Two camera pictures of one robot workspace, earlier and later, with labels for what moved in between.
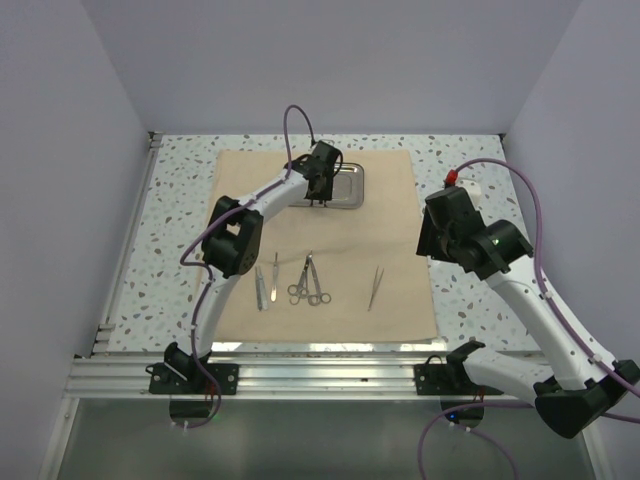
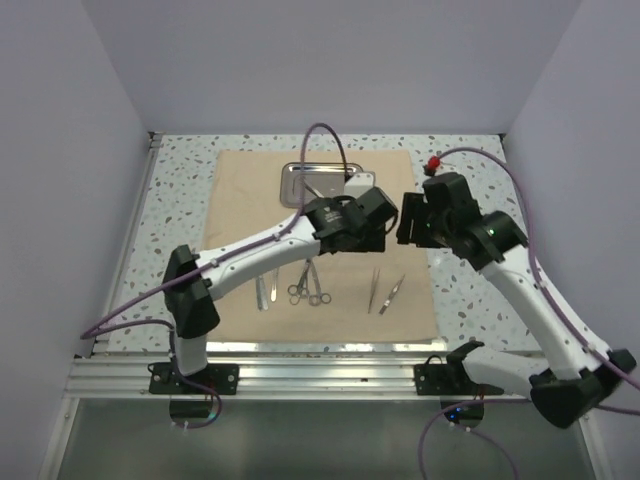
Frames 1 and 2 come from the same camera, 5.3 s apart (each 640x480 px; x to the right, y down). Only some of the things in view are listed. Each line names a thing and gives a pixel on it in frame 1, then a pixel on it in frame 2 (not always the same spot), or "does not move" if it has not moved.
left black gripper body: x=326 y=190 to x=372 y=240
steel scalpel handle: x=273 y=291 does not move
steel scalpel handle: x=260 y=288 does not move
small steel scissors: x=301 y=288 does not move
